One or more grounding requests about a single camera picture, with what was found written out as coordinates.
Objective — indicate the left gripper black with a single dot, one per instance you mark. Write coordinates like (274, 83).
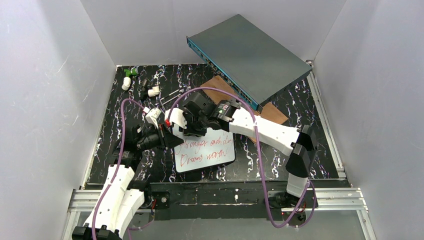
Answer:
(164, 138)

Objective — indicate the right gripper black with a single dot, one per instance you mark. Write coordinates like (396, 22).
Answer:
(189, 122)

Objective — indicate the small whiteboard red writing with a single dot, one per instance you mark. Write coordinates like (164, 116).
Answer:
(215, 148)

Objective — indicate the white pipe elbow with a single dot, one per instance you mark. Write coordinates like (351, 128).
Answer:
(126, 84)

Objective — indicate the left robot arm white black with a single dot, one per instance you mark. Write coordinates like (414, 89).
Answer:
(118, 203)

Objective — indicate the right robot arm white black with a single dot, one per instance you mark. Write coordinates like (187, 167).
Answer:
(299, 144)

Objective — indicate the white and black fitting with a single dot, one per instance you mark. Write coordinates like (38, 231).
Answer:
(148, 92)

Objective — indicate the green pipe fitting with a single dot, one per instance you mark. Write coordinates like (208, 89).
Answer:
(130, 72)

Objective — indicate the wooden board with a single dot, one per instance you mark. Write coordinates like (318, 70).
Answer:
(269, 110)

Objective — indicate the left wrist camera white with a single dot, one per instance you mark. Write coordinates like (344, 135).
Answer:
(152, 115)

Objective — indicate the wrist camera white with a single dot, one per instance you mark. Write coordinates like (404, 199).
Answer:
(152, 115)
(175, 116)

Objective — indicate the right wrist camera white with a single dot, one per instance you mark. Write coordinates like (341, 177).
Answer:
(175, 116)

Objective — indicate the black wire easel stand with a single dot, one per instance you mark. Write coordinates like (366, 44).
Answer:
(173, 95)

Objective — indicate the teal network switch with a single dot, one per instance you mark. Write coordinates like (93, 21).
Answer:
(254, 65)

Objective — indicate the aluminium frame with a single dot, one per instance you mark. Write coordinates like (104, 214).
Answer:
(301, 103)

